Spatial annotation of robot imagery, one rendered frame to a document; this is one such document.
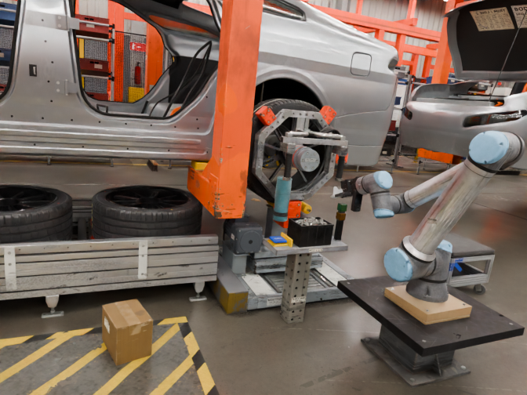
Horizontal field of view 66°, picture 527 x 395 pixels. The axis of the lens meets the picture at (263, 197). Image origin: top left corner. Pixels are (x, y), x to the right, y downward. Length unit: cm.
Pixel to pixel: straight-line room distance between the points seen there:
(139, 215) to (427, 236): 145
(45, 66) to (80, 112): 28
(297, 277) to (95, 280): 104
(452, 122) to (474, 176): 311
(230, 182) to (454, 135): 308
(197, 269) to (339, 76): 164
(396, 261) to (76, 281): 155
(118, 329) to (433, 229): 136
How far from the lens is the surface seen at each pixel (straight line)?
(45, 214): 236
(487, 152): 163
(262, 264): 261
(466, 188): 169
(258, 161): 237
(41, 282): 229
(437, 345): 183
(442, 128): 483
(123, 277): 229
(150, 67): 478
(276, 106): 247
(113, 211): 237
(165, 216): 232
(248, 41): 214
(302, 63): 285
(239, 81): 211
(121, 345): 193
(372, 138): 322
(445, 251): 201
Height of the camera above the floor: 117
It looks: 14 degrees down
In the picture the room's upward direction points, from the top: 6 degrees clockwise
